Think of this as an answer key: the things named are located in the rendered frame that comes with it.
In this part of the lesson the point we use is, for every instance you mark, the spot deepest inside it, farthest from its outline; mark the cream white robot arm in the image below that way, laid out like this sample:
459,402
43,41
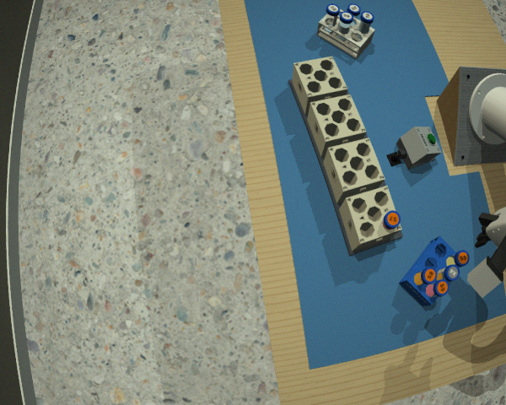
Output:
487,112

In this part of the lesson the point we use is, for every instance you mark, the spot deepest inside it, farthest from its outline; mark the small grey sloped desk with green button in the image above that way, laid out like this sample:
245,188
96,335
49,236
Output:
418,145

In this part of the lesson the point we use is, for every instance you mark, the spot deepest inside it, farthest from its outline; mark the sample tube with blue cap and orange dot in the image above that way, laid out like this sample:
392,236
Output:
391,220

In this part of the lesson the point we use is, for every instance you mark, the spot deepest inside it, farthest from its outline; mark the beige tube rack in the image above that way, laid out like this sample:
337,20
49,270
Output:
354,49

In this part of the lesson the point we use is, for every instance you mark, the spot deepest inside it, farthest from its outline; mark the blue tube rack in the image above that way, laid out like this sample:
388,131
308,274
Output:
438,261

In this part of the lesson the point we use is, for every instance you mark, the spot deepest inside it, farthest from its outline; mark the blue bench mat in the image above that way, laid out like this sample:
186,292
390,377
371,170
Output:
353,306

